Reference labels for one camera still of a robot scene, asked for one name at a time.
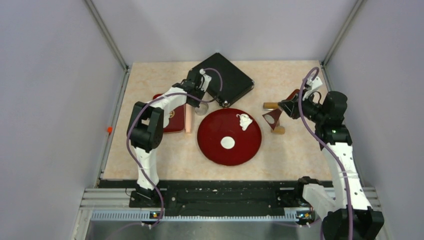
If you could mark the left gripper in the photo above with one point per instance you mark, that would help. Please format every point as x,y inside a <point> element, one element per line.
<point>196,103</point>

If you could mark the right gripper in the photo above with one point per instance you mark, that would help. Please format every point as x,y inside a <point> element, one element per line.
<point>293,106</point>

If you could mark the clear glass cup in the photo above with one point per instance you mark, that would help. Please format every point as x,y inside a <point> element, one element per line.
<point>202,109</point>

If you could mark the wooden double-ended roller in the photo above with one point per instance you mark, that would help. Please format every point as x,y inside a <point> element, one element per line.
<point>273,117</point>

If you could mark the round red tray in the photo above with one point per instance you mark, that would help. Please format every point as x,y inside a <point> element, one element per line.
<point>222,123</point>

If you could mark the metal scraper wooden handle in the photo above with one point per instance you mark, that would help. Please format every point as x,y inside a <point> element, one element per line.
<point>289,106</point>

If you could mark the white dough ball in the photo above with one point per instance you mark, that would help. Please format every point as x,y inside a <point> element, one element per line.
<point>244,121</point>

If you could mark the round cut dumpling wrapper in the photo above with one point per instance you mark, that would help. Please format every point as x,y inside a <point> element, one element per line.
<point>227,142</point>

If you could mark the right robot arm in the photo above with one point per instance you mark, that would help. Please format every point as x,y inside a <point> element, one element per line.
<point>348,215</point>

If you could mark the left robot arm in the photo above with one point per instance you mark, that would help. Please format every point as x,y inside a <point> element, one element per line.
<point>147,123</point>

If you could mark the pink plastic cylinder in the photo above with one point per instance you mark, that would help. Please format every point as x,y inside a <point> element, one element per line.
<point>189,118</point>

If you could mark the black case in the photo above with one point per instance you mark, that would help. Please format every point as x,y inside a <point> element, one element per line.
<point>228,83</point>

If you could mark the red rectangular tray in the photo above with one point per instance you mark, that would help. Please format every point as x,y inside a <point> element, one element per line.
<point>174,112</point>

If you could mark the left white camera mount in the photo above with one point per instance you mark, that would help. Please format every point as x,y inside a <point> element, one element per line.
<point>205,80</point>

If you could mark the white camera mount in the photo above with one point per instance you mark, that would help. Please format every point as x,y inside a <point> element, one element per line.
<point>205,80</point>
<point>311,86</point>

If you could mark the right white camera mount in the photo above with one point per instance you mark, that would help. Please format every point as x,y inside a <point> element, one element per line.
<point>311,86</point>

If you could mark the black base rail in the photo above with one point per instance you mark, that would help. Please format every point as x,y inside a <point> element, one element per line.
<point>214,198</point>

